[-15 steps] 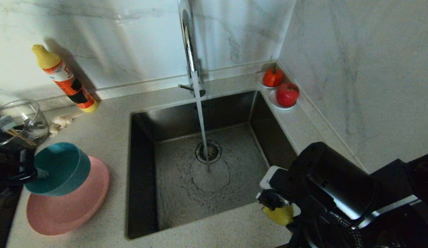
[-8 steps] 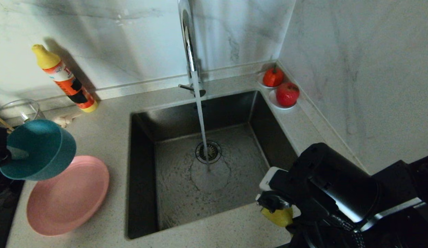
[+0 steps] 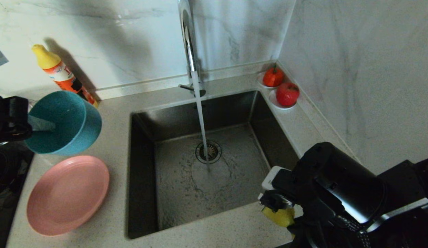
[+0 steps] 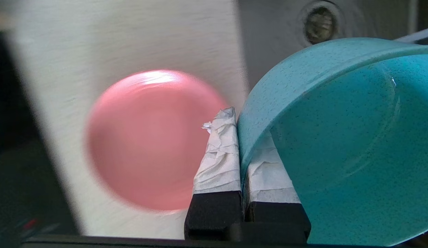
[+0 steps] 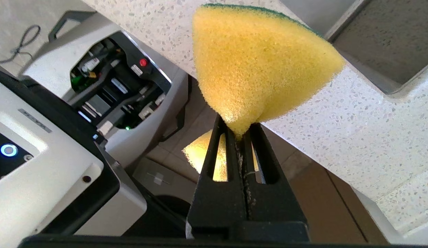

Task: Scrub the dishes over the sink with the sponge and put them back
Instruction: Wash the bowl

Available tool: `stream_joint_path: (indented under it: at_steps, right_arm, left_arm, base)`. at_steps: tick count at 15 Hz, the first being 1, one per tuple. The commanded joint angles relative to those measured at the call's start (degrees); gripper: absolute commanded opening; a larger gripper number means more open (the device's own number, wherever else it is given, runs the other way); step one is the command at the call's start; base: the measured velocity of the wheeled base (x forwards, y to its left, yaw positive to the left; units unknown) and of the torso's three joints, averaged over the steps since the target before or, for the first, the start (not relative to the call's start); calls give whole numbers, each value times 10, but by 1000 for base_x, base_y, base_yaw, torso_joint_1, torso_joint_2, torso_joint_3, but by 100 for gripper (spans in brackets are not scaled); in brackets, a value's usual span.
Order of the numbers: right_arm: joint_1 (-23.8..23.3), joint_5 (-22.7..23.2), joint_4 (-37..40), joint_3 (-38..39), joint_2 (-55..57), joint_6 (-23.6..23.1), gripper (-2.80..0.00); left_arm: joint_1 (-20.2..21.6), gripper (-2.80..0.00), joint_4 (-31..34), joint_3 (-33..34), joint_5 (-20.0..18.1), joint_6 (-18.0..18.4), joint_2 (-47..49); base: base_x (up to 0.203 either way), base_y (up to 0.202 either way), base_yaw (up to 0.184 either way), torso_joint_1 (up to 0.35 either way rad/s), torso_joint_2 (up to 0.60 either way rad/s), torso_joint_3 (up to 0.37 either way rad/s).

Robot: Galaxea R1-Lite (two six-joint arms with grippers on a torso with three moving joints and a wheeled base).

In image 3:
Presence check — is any teal bowl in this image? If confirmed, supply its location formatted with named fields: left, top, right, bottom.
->
left=24, top=90, right=103, bottom=156

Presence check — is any small white dish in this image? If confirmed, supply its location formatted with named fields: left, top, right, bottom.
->
left=268, top=89, right=297, bottom=111
left=256, top=71, right=285, bottom=90

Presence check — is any black cooktop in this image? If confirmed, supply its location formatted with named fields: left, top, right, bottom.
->
left=0, top=141, right=34, bottom=248

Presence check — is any running tap water stream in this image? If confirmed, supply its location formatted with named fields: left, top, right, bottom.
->
left=192, top=71, right=212, bottom=173

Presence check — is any stainless steel sink basin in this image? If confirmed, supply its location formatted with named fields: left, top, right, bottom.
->
left=126, top=90, right=313, bottom=239

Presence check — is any red apple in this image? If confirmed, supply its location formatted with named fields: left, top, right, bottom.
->
left=276, top=82, right=300, bottom=107

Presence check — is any chrome kitchen faucet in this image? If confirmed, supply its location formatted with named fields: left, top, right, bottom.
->
left=177, top=0, right=206, bottom=99

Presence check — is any pink round plate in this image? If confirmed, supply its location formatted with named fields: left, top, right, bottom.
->
left=27, top=155, right=110, bottom=237

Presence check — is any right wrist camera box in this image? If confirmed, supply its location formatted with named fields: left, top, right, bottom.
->
left=262, top=166, right=294, bottom=192

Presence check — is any yellow and green sponge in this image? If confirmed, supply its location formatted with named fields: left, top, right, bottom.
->
left=262, top=206, right=296, bottom=228

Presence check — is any red tomato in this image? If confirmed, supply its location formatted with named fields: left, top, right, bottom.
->
left=262, top=65, right=284, bottom=87

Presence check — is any round metal drain strainer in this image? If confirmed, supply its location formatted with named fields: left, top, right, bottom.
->
left=195, top=141, right=222, bottom=165

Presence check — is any orange detergent bottle yellow cap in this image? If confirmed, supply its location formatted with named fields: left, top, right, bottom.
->
left=31, top=44, right=98, bottom=108

